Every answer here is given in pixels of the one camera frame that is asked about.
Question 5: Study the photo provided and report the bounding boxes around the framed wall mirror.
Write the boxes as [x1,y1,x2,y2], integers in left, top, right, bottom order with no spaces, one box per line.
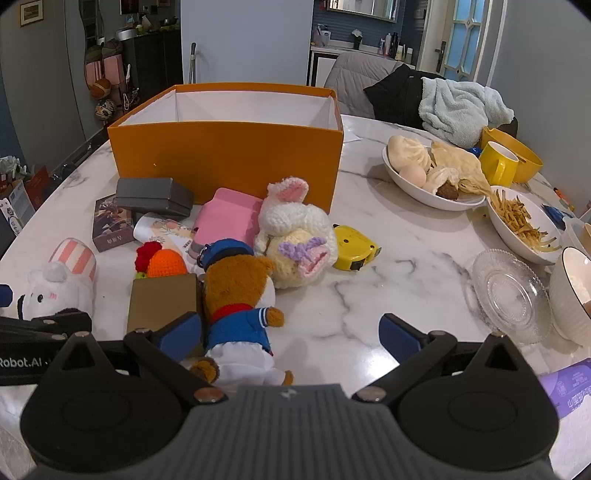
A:
[325,0,400,24]

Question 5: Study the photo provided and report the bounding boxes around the yellow tape measure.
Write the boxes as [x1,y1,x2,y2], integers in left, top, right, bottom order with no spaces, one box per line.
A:
[332,224,383,271]

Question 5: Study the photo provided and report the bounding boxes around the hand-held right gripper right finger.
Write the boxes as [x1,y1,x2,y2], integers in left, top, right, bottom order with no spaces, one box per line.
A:
[351,313,539,407]

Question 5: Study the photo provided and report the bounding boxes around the olive cardboard box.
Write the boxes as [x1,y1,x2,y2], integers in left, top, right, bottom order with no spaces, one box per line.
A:
[126,273,204,358]

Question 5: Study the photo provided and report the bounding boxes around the small framed picture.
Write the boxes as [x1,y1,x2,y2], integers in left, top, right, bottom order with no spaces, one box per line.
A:
[19,0,44,27]

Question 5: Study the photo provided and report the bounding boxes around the white bowl with buns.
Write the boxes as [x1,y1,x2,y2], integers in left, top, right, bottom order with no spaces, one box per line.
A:
[382,135,486,212]

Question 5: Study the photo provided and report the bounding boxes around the pink sports bag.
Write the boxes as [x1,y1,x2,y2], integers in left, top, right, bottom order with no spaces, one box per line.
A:
[85,60,125,86]

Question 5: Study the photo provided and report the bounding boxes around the white ribbed bowl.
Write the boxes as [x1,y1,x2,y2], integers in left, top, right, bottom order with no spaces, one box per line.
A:
[549,247,591,344]

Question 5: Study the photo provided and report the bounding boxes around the large steamed bun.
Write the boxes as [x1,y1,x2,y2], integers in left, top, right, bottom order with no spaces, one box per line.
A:
[388,135,432,169]

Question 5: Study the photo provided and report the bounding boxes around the grey lidded box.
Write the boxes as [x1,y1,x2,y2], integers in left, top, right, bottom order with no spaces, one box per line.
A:
[115,178,195,220]

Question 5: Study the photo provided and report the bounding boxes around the black jacket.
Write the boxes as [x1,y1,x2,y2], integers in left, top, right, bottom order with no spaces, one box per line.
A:
[363,64,444,130]

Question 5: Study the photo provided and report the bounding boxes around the white glass panel door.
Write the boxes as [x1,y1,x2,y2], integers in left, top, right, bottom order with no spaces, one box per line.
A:
[418,0,492,86]

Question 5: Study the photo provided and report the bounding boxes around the purple packet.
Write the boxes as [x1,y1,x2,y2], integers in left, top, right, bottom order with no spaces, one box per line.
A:
[538,357,591,418]

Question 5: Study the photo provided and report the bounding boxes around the row of toiletry bottles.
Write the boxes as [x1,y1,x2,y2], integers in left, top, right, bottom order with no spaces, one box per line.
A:
[379,32,414,61]

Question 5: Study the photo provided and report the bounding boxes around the white plush with striped hat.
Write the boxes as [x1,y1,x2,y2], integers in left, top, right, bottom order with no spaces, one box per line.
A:
[16,237,98,321]

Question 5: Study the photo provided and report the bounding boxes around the yellow bowl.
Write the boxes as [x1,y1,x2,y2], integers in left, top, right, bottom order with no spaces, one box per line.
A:
[481,127,544,184]

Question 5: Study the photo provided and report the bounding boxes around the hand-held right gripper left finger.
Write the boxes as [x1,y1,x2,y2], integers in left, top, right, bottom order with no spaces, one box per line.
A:
[46,311,228,407]

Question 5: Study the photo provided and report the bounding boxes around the red carton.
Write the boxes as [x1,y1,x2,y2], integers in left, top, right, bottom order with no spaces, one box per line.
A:
[25,166,51,208]

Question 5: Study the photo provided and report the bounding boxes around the pink case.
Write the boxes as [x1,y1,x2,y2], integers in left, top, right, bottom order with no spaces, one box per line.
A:
[191,187,265,252]

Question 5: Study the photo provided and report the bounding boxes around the small steamed bun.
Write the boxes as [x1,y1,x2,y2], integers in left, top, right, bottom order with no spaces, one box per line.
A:
[425,167,460,195]

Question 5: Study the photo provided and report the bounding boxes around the fried potato strips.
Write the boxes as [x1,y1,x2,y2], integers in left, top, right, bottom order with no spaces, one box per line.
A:
[490,189,561,252]

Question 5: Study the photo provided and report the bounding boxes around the white printed carton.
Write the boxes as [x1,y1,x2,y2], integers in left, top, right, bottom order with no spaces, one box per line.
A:
[0,182,35,236]

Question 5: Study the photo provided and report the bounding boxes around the brown bear plush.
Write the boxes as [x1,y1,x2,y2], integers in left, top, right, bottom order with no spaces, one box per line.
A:
[189,239,296,386]

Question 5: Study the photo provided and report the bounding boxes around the blue packet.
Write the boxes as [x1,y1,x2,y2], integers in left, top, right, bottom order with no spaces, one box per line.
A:
[542,205,573,227]

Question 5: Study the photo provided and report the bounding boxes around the wavy wall mirror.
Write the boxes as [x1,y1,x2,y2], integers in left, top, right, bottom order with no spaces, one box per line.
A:
[81,0,105,47]

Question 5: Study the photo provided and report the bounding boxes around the white crochet rabbit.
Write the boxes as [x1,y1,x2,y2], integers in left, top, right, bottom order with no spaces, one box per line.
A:
[253,176,339,291]

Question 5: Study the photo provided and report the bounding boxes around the orange crochet carrot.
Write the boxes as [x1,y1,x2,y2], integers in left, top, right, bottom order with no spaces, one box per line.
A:
[134,241,190,280]

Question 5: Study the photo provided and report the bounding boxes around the black cabinet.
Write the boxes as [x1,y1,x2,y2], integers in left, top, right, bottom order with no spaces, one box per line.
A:
[122,30,183,112]

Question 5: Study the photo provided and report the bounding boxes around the white bowl with potato strips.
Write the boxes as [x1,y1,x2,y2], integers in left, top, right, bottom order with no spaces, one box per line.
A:
[487,185,566,266]

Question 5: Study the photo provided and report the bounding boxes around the white vanity counter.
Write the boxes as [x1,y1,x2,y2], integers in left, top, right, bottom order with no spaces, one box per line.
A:
[307,41,416,86]

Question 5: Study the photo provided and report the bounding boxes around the grey quilted chair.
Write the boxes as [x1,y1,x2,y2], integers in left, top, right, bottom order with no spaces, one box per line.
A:
[323,51,402,118]

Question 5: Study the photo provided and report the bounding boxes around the light blue fleece blanket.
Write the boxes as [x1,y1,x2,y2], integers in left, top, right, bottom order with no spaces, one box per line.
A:
[419,77,514,149]

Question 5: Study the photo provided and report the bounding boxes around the small white bowl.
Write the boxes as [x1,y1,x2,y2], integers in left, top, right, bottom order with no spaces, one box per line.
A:
[561,210,591,259]

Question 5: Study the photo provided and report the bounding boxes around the yellow mug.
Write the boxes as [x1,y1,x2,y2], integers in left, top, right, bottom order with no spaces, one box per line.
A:
[479,141,520,188]

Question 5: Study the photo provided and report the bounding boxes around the boiled egg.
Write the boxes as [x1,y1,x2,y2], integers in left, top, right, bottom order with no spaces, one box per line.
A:
[399,165,428,189]

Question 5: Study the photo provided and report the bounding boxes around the orange storage box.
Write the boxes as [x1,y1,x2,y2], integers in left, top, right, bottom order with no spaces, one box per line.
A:
[107,83,345,215]

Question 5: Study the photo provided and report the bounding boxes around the white lotion pouch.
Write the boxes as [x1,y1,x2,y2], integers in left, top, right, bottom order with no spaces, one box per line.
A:
[133,215,199,259]

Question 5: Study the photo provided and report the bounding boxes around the clear glass plate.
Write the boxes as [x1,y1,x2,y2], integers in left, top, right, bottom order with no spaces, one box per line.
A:
[471,249,552,346]

